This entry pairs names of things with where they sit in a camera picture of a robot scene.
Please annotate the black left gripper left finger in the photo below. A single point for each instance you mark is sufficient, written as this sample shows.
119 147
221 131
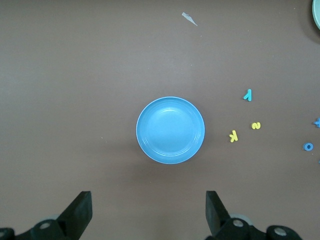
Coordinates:
80 212

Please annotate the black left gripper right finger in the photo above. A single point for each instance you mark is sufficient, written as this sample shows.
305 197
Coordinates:
215 212

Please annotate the yellow letter k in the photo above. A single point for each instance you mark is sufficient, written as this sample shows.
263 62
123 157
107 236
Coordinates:
234 136

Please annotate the yellow letter s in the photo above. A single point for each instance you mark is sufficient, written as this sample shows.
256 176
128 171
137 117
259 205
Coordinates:
256 125

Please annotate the teal letter y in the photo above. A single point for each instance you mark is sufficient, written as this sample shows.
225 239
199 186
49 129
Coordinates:
248 96

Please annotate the blue round plate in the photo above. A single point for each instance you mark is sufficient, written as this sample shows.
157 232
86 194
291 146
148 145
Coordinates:
170 130

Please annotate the blue letter o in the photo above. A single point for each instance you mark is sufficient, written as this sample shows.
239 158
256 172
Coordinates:
306 147

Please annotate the blue plus sign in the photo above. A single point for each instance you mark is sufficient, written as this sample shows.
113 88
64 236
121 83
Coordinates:
317 123

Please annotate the white tape scrap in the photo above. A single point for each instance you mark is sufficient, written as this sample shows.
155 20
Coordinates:
188 18

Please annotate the pale green round plate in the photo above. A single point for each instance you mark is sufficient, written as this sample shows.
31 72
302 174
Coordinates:
317 12

